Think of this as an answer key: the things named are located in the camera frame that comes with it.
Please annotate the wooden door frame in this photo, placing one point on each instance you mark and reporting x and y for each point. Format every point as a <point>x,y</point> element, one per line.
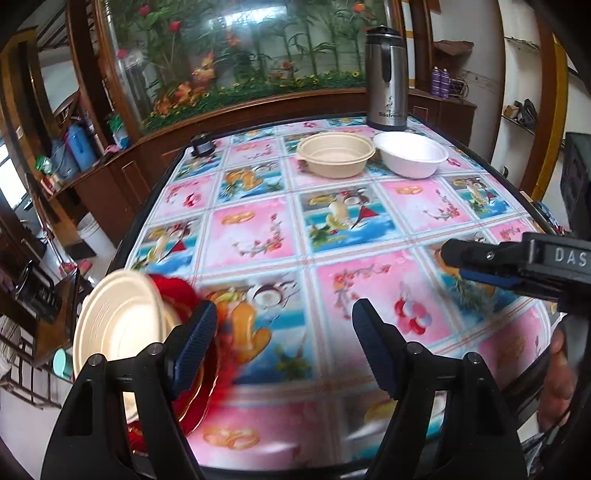
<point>547,115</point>

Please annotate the person's right hand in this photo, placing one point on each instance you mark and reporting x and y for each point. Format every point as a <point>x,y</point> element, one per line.
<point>558,383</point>

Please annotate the printed fruit tablecloth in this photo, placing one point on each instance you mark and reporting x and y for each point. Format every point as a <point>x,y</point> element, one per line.
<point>277,221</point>

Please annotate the teal cup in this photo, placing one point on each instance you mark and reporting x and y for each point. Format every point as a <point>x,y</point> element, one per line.
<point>62,362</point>

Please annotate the blue plastic jug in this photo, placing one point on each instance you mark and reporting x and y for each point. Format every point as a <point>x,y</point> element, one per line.
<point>81,147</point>

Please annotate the beige ribbed bowl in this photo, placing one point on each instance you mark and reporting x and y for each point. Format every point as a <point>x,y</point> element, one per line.
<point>115,318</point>
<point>334,154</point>

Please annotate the stainless steel thermos jug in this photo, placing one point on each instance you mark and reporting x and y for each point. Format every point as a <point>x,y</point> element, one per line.
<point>387,78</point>

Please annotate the white bowl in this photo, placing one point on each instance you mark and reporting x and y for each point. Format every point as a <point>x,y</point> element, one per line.
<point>411,154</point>

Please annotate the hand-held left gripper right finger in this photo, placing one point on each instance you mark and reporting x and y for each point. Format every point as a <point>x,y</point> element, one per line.
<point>376,346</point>

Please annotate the small black device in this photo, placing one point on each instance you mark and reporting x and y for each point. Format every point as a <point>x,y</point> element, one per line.
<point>202,145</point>

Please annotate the red flower-shaped plate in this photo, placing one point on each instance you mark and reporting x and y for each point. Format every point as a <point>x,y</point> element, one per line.
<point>203,397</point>

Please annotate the purple bottle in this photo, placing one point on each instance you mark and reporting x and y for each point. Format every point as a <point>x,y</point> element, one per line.
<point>435,83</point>
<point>445,84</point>

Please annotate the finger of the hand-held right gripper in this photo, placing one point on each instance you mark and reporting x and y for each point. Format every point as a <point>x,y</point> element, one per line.
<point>498,279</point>
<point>485,254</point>

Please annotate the green plastic bottle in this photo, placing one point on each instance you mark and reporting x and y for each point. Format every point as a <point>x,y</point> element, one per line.
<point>119,131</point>

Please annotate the white plastic bucket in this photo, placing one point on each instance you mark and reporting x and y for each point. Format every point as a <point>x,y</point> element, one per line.
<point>94,237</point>

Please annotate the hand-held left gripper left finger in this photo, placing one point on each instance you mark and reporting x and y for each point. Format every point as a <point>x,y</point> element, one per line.
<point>194,346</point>

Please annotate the dark metal object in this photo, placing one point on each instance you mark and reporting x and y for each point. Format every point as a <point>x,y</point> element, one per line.
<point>524,114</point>

